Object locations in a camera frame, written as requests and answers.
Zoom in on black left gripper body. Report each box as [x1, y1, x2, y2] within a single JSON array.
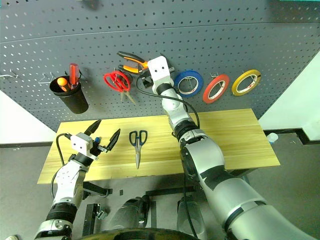
[[88, 138, 109, 161]]

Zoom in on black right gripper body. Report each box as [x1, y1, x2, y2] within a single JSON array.
[[138, 73, 154, 89]]

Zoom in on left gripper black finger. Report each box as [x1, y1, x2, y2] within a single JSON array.
[[103, 128, 122, 154], [83, 119, 103, 138]]

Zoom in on orange and black pliers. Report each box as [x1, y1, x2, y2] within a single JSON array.
[[116, 51, 176, 75]]

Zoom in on blue tape roll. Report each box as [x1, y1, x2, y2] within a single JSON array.
[[173, 70, 204, 98]]

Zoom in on dark grey metal pegboard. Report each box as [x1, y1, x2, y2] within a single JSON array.
[[0, 0, 320, 133]]

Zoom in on red tape roll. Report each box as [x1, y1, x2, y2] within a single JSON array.
[[202, 73, 231, 104]]

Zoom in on yellow tape roll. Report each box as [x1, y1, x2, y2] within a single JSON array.
[[231, 69, 262, 97]]

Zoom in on black and blue scissors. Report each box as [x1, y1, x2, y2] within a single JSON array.
[[128, 129, 149, 170]]

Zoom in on black plastic tool cup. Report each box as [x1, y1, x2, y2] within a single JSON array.
[[49, 75, 90, 115]]

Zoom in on dark rounded robot foot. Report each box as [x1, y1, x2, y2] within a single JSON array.
[[176, 194, 208, 240], [109, 194, 151, 230]]

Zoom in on clear plastic bottle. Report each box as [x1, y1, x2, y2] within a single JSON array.
[[266, 132, 279, 145]]

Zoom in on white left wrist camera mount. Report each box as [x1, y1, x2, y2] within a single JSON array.
[[69, 132, 94, 158]]

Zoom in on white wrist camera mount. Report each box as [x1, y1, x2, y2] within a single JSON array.
[[147, 56, 175, 93], [69, 132, 94, 158]]

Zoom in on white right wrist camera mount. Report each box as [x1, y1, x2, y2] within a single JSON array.
[[147, 56, 175, 93]]

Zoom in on red handled scissors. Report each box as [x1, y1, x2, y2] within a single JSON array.
[[103, 70, 138, 105]]

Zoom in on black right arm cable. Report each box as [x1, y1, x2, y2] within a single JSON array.
[[136, 72, 201, 130]]

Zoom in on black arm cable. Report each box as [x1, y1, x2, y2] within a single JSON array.
[[49, 132, 74, 201], [136, 72, 201, 130]]

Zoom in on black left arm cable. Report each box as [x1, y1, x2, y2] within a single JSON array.
[[49, 132, 74, 201]]

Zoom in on black metal table frame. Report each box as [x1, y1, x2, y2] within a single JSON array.
[[81, 167, 258, 237]]

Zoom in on orange handled screwdriver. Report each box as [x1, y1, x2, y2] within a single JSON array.
[[56, 77, 72, 93]]

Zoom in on red handled screwdriver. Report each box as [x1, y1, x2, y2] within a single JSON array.
[[69, 63, 80, 90]]

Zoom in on silver wire pegboard hook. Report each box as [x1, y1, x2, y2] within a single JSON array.
[[0, 70, 20, 80], [38, 71, 57, 84]]

